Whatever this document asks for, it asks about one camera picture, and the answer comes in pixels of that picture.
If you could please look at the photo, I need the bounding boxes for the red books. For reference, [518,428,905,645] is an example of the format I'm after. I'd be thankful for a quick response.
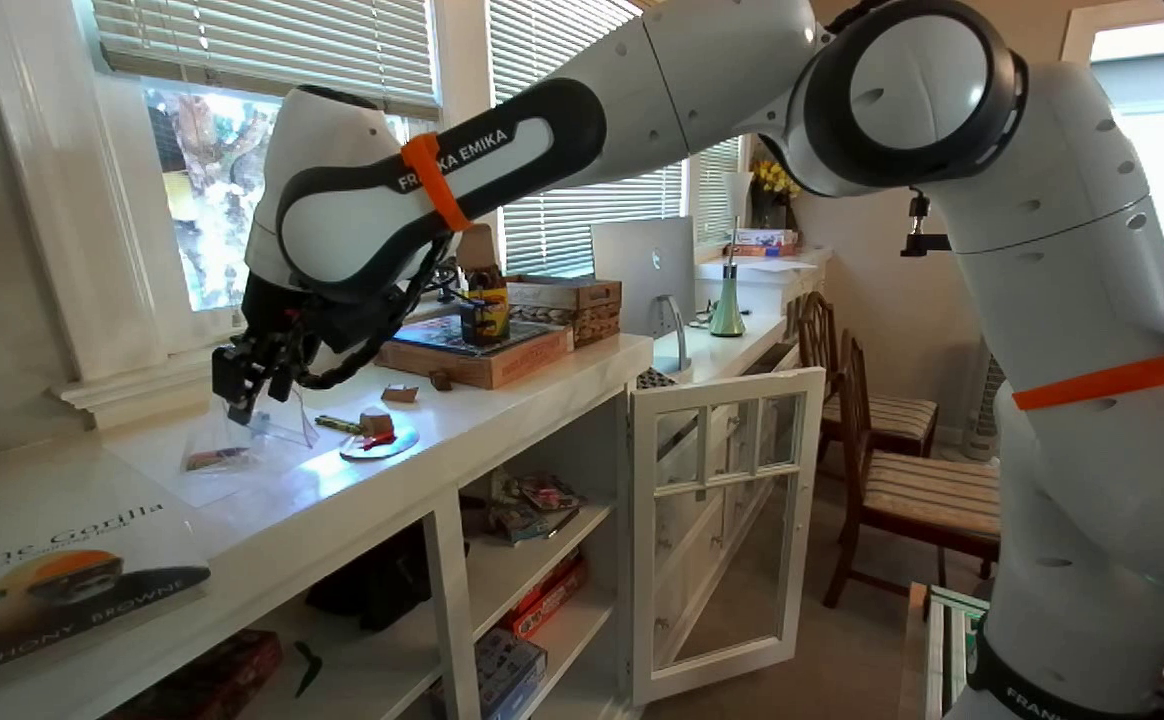
[498,557,592,645]

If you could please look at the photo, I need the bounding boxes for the dark brown box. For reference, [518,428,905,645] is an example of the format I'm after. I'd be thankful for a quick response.
[112,630,289,720]

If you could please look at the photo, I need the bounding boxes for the wide white window blind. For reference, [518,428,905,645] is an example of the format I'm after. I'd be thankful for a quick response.
[87,0,444,121]

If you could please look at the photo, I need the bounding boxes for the white framed panel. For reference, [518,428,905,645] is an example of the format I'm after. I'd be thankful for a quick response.
[920,581,998,720]

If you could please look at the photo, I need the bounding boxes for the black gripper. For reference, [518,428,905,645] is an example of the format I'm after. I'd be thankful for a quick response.
[210,276,344,428]

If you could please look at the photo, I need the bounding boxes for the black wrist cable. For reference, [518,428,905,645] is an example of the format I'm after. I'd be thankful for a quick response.
[298,236,467,392]

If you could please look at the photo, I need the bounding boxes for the wooden crate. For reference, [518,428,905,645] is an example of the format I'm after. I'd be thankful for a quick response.
[513,276,627,354]

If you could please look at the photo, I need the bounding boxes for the black fabric bag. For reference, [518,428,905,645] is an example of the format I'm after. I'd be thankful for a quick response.
[305,526,438,633]

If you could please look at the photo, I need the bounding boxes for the stack of magazines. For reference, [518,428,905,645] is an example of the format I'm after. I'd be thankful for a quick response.
[459,472,589,549]

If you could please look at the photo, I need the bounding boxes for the white shelf cabinet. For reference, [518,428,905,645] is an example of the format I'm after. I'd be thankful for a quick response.
[0,330,674,720]

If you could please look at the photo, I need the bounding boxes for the dark flat book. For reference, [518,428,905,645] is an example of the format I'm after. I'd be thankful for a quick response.
[397,312,559,362]

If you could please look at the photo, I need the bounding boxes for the silver computer monitor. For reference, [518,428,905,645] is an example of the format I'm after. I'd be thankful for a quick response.
[589,212,699,376]

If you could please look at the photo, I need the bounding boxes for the round colourful puzzle disc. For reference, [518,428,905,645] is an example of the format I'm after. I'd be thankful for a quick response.
[337,420,421,467]

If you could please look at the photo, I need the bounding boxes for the large orange hardcover book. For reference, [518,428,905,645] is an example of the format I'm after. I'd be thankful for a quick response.
[373,316,576,392]

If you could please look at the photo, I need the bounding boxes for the glass window pane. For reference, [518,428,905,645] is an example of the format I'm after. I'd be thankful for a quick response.
[136,77,291,316]

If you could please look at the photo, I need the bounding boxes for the light wooden block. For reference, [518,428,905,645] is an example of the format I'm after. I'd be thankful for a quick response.
[356,409,400,447]

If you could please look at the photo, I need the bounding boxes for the green bottle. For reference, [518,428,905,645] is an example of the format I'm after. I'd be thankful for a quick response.
[707,257,749,340]

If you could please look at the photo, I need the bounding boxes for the blue grey books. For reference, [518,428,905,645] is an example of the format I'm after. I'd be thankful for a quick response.
[471,630,551,720]

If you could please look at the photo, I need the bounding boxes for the yellow flower bouquet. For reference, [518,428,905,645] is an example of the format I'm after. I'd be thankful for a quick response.
[749,139,797,232]

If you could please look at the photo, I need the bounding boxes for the wooden chair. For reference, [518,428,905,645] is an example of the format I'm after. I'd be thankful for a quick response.
[788,289,945,463]
[819,330,1013,611]

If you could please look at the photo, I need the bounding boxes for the tall white window blind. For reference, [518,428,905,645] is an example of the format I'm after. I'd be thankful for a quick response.
[483,0,713,282]

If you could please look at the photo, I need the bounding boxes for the white paned cabinet door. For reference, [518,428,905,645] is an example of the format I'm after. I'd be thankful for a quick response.
[624,364,827,709]

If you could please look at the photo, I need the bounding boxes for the orange red crayon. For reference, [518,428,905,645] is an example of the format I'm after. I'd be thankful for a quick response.
[180,444,251,472]

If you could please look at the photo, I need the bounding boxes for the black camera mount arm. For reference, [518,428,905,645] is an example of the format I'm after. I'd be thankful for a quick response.
[895,188,956,266]

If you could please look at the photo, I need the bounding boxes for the clear plastic zip bag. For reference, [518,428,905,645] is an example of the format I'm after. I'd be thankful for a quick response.
[175,392,323,480]

